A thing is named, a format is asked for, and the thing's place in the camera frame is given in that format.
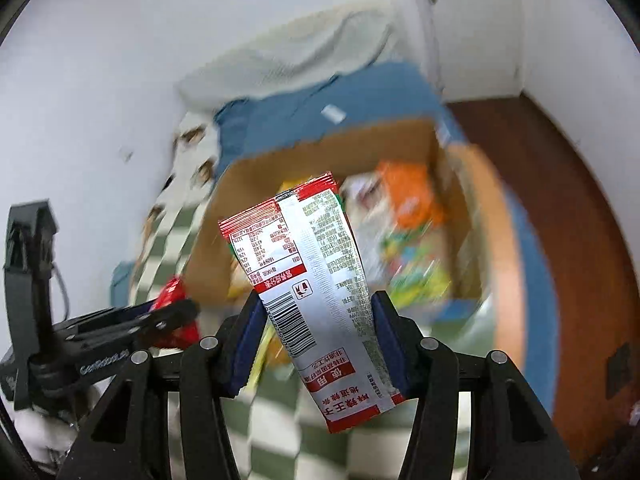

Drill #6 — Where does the red triangular snack packet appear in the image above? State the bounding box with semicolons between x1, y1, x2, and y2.
151;275;200;350

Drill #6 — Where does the red white long snack packet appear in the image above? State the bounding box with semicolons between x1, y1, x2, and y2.
219;172;404;434

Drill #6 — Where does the green yellow candy bag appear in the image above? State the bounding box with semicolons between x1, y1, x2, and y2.
382;226;452;309

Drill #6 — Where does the green white checkered blanket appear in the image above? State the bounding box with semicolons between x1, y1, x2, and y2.
130;205;416;479

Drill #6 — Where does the brown cardboard box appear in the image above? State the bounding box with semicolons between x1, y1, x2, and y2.
183;116;497;311

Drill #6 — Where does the orange snack packet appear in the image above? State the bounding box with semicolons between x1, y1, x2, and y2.
376;160;445;231

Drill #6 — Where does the cream white blanket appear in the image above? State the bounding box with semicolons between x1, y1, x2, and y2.
176;0;410;112

